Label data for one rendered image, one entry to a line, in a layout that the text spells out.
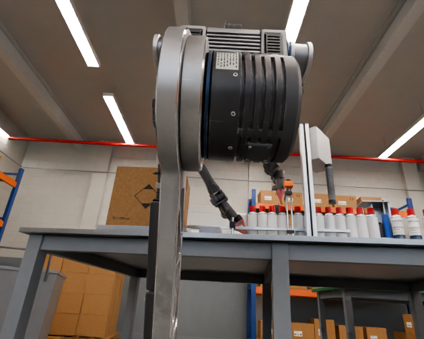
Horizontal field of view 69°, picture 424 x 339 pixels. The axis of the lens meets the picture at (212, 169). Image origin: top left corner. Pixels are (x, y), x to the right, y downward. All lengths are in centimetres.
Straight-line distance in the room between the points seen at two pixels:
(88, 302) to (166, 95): 436
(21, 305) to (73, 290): 329
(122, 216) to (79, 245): 21
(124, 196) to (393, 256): 105
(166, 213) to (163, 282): 11
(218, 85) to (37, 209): 666
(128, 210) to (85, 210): 517
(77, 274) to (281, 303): 383
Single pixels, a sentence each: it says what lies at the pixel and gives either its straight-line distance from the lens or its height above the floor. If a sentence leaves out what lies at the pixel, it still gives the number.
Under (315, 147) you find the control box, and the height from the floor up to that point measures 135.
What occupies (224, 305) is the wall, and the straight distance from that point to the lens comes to 590.
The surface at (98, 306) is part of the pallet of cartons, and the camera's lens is 465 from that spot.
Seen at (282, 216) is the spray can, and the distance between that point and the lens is 166.
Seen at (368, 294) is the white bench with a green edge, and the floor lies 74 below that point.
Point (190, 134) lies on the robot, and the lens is 43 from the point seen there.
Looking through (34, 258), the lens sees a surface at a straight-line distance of 147.
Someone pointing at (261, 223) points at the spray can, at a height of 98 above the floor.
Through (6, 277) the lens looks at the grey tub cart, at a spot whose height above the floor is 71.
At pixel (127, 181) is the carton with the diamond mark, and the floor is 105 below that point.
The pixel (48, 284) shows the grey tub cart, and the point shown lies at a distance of 331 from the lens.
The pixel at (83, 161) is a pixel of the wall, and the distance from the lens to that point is 704.
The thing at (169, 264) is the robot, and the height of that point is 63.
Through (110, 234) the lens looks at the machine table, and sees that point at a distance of 130.
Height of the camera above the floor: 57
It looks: 24 degrees up
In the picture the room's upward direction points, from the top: 4 degrees clockwise
